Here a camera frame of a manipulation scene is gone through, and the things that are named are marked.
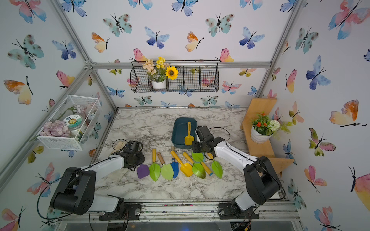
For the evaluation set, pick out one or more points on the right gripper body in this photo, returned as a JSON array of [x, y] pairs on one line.
[[198, 147]]

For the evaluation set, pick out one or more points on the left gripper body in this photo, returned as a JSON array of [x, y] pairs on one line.
[[139, 159]]

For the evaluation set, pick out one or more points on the purple shovel pink handle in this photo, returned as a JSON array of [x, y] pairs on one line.
[[142, 171]]

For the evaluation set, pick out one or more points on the green leaf shovel yellow handle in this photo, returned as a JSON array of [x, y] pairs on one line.
[[154, 168]]

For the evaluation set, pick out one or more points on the yellow scoop shovel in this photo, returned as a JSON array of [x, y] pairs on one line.
[[186, 168]]

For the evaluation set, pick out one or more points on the green shovel wooden handle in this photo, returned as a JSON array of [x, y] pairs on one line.
[[166, 170]]

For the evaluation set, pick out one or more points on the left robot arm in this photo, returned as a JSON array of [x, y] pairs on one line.
[[75, 193]]

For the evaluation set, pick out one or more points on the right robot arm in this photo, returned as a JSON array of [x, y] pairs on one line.
[[260, 177]]

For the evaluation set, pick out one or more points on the dark teal storage box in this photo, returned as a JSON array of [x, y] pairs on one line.
[[180, 131]]

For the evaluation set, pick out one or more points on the red flower plant white pot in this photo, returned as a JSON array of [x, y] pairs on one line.
[[264, 127]]

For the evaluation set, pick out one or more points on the wooden zigzag shelf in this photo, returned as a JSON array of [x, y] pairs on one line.
[[258, 144]]

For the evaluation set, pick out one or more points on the round green tin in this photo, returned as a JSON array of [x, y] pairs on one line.
[[73, 122]]

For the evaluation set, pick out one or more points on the pink artificial flowers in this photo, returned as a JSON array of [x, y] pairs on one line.
[[55, 129]]

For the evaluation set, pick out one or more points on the sunflower bouquet white pot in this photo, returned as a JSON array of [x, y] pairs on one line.
[[160, 72]]

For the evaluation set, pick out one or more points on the green narrow shovel yellow handle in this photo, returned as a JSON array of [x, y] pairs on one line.
[[216, 166]]

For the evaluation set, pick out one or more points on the blue shovel wooden handle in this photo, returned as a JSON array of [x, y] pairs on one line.
[[175, 167]]

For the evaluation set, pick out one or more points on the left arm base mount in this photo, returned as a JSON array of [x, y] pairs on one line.
[[123, 211]]

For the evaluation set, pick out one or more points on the black wire wall basket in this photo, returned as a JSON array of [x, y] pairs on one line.
[[181, 76]]

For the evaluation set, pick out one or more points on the white wire mesh basket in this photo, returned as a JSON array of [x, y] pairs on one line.
[[87, 107]]

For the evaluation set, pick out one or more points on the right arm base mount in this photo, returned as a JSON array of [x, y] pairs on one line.
[[232, 211]]

